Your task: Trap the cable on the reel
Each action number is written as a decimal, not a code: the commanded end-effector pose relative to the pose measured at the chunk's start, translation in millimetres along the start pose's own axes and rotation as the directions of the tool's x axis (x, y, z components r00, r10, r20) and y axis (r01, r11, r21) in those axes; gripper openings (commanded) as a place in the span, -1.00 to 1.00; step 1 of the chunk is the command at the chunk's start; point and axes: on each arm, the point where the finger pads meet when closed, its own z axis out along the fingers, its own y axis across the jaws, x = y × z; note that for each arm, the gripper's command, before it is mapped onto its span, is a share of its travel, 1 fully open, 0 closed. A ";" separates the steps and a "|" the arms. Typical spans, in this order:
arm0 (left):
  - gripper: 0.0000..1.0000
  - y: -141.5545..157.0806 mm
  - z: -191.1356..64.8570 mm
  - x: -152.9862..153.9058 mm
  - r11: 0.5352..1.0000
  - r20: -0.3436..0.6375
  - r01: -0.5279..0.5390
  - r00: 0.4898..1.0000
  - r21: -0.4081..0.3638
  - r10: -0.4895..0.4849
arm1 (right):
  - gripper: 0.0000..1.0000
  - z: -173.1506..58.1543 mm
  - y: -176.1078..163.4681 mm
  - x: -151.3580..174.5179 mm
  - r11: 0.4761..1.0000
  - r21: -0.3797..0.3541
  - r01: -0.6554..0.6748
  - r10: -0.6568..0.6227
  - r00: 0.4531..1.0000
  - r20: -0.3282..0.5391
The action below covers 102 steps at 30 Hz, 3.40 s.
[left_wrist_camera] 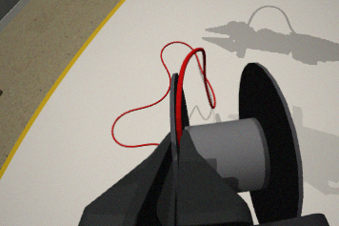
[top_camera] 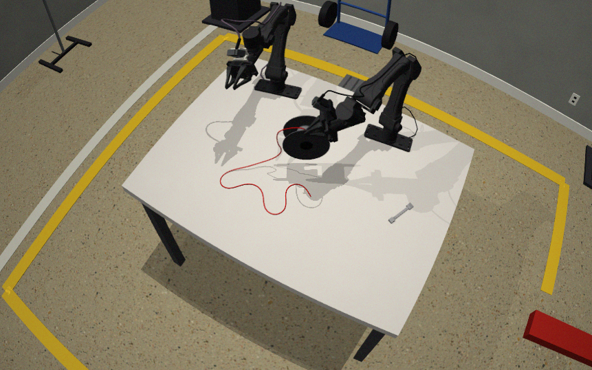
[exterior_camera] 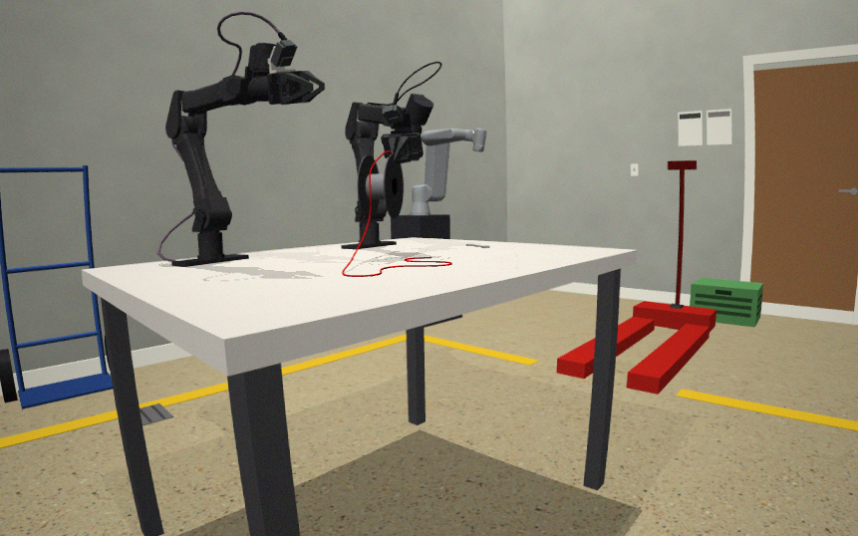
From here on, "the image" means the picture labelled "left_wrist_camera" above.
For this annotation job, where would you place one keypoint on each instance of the red cable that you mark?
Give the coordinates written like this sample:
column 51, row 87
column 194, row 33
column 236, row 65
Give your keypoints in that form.
column 178, row 108

